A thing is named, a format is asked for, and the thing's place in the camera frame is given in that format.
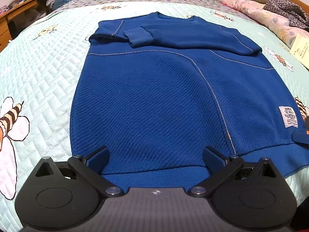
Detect blue knit sweater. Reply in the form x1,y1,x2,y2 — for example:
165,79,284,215
70,12,308,191

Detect yellow paper sheet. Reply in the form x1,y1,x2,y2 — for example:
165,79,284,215
290,34,309,69

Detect bee pattern quilted bedspread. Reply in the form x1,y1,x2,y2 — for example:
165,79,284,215
0,0,309,232

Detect floral pink pillow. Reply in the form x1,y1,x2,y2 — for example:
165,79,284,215
218,0,308,48

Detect dark patterned garment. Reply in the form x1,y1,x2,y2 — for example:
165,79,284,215
263,0,309,32

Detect wooden desk with drawers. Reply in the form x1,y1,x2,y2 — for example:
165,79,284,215
1,0,49,51

